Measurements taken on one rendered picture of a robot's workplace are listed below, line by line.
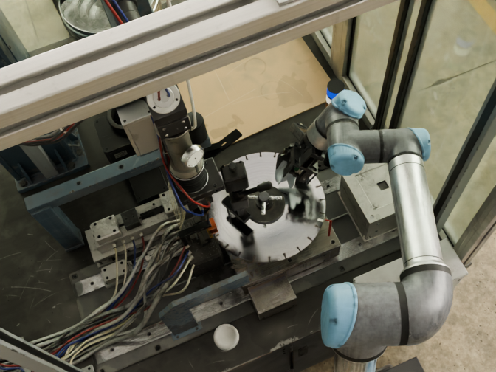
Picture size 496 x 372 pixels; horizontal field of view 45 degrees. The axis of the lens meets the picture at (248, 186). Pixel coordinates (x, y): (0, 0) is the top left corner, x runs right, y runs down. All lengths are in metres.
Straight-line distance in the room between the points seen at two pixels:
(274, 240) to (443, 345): 1.14
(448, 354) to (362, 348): 1.41
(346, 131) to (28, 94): 0.93
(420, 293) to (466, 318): 1.47
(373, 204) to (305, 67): 0.63
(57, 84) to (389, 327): 0.78
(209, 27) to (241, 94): 1.55
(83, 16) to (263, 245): 0.91
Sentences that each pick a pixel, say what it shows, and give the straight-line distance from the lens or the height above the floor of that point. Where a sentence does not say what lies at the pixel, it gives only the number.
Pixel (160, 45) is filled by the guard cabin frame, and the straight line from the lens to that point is 0.50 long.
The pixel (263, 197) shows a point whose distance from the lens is 1.57.
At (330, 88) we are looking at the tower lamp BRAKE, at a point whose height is 1.16.
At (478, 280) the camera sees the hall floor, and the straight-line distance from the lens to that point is 2.65.
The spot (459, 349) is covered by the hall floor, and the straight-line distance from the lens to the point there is 2.55.
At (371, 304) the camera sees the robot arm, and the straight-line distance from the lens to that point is 1.10.
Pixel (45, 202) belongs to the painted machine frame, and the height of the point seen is 1.04.
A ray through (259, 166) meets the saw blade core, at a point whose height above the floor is 0.95.
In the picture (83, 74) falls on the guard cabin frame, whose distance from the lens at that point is 0.50.
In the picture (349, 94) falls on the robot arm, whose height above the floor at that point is 1.29.
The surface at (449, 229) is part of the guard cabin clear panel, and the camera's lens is 1.77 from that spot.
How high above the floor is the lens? 2.42
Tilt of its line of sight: 63 degrees down
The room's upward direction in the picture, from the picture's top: 9 degrees counter-clockwise
